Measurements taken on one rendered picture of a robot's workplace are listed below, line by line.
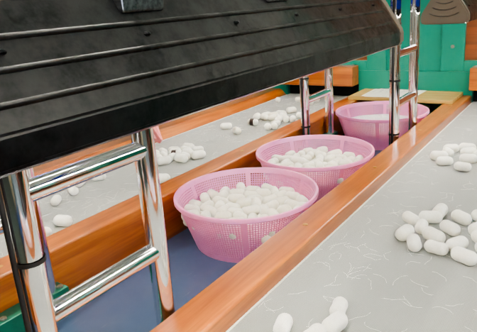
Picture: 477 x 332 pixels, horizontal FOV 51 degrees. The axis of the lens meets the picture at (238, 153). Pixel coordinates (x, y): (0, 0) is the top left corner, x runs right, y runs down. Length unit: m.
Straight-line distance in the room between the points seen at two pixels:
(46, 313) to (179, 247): 0.49
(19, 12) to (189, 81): 0.09
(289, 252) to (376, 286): 0.12
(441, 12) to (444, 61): 0.82
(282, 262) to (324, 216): 0.16
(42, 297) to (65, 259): 0.36
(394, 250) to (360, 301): 0.15
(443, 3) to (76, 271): 0.76
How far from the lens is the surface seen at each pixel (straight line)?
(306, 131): 1.37
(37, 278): 0.48
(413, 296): 0.68
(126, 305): 0.82
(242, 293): 0.63
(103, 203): 1.04
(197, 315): 0.60
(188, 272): 0.87
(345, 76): 1.84
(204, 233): 0.87
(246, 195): 1.00
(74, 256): 0.85
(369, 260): 0.75
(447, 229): 0.83
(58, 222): 0.96
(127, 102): 0.26
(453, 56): 1.79
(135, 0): 0.30
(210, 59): 0.31
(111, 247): 0.90
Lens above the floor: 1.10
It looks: 16 degrees down
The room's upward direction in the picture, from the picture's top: 4 degrees counter-clockwise
